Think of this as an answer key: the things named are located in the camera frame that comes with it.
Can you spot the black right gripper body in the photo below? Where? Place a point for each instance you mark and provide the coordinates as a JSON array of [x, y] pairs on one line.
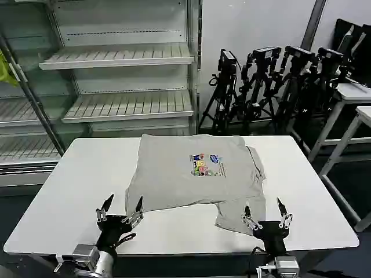
[[272, 234]]

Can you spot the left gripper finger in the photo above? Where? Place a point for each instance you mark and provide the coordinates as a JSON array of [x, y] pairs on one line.
[[136, 215], [103, 210]]

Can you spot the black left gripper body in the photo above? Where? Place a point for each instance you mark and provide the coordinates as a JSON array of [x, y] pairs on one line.
[[111, 228]]

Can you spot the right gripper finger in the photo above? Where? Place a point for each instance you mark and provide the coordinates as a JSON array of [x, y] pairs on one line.
[[250, 218], [285, 218]]

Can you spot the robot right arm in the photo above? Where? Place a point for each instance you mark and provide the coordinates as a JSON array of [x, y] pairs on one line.
[[285, 265]]

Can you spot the grey printed T-shirt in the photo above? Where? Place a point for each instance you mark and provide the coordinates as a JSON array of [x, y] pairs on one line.
[[185, 179]]

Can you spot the glass-sided white shelf rack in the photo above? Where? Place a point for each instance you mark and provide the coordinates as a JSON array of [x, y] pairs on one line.
[[26, 116]]

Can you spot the white empty shelf rack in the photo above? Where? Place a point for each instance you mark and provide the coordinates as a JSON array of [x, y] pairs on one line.
[[124, 55]]

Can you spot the yellow-green cloth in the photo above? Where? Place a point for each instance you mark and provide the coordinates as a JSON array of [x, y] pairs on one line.
[[5, 69]]

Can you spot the black monitors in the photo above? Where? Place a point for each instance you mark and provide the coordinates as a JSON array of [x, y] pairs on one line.
[[352, 49]]

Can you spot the black tripod with box camera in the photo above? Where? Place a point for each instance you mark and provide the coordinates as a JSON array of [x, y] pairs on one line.
[[227, 62]]

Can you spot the grey slanted post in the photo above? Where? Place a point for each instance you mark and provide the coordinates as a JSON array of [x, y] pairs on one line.
[[314, 26]]

